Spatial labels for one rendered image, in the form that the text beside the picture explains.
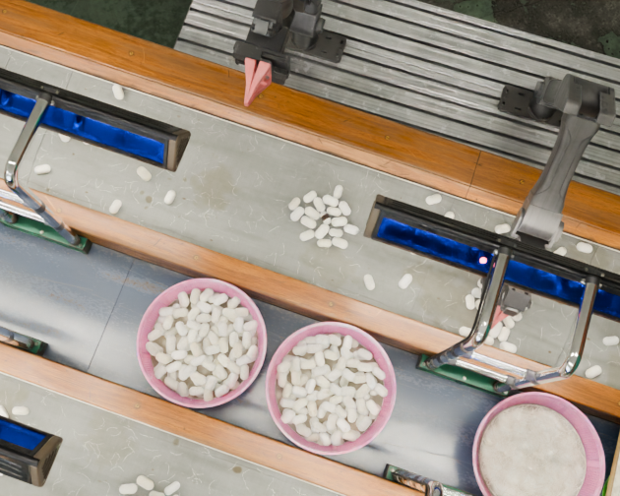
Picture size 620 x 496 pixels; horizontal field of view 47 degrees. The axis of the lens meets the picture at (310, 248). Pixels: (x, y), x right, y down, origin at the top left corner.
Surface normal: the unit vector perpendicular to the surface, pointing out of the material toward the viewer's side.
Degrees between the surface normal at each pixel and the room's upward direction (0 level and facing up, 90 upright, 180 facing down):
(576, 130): 36
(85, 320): 0
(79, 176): 0
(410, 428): 0
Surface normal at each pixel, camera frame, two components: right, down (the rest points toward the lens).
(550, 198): -0.16, 0.32
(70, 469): 0.04, -0.25
